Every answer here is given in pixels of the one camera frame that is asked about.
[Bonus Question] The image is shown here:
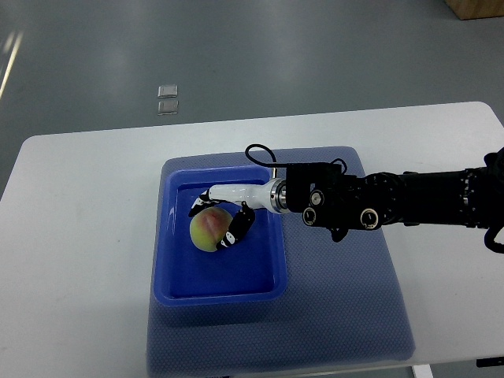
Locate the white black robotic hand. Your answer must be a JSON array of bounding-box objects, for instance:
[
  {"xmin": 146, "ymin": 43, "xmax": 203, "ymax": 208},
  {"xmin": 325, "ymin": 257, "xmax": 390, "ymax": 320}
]
[{"xmin": 189, "ymin": 179, "xmax": 288, "ymax": 250}]

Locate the yellow red peach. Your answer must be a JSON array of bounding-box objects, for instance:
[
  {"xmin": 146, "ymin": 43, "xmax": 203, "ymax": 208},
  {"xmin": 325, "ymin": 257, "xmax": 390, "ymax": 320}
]
[{"xmin": 190, "ymin": 207, "xmax": 232, "ymax": 253}]

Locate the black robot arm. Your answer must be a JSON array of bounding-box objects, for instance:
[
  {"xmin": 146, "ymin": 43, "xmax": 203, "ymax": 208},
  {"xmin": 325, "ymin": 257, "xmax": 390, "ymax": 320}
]
[{"xmin": 245, "ymin": 145, "xmax": 503, "ymax": 254}]

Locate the lower metal floor plate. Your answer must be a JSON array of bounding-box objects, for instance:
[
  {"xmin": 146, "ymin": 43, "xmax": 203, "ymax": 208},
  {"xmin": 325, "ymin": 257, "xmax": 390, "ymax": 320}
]
[{"xmin": 157, "ymin": 99, "xmax": 179, "ymax": 115}]

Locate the metal floor plate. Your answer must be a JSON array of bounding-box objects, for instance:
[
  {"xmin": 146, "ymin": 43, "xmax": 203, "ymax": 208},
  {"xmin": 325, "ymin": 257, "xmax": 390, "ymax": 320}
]
[
  {"xmin": 157, "ymin": 84, "xmax": 178, "ymax": 98},
  {"xmin": 157, "ymin": 99, "xmax": 179, "ymax": 115}
]

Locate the upper metal floor plate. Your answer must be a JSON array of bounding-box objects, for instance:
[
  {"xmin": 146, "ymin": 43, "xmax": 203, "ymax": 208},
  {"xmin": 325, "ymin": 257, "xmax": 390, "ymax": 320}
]
[{"xmin": 157, "ymin": 84, "xmax": 178, "ymax": 98}]

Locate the blue plastic tray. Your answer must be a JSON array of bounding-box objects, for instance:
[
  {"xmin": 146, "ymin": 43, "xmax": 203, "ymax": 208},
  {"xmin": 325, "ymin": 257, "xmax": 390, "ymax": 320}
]
[{"xmin": 152, "ymin": 165, "xmax": 287, "ymax": 307}]

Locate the blue grey mat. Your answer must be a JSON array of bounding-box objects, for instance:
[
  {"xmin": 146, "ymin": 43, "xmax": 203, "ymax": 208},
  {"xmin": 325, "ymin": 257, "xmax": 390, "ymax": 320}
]
[{"xmin": 146, "ymin": 153, "xmax": 415, "ymax": 377}]

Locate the white table leg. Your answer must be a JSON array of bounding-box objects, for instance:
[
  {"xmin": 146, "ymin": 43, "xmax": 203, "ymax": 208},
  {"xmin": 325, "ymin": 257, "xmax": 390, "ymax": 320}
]
[{"xmin": 411, "ymin": 364, "xmax": 434, "ymax": 378}]

